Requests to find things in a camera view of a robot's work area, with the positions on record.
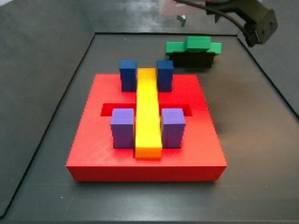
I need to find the left purple block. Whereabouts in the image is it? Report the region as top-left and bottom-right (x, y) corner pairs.
(109, 108), (134, 149)

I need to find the left dark blue block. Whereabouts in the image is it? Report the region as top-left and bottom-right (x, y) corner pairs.
(118, 59), (136, 92)

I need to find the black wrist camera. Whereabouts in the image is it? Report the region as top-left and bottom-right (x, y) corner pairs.
(205, 0), (277, 47)

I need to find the right dark blue block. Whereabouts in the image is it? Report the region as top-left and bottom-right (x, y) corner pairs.
(156, 60), (173, 92)

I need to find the red base board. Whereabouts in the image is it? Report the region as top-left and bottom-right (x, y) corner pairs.
(66, 74), (226, 182)

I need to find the black fixture bracket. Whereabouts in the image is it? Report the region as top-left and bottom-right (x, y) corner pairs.
(169, 52), (214, 68)

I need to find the dark blue block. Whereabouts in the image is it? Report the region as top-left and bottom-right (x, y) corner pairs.
(156, 60), (173, 92)
(118, 59), (136, 92)

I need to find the right purple block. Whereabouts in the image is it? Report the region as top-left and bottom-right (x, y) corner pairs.
(161, 108), (185, 149)

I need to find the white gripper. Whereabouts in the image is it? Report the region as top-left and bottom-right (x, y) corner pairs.
(158, 0), (205, 26)

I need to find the green bridge-shaped block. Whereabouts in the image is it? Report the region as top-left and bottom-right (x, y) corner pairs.
(164, 36), (221, 55)

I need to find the black cable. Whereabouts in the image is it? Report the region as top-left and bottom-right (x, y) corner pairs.
(172, 0), (252, 38)

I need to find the yellow long bar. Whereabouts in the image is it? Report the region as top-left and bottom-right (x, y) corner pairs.
(134, 68), (162, 158)

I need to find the purple block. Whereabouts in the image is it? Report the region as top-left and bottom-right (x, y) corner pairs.
(161, 108), (185, 149)
(109, 108), (134, 149)

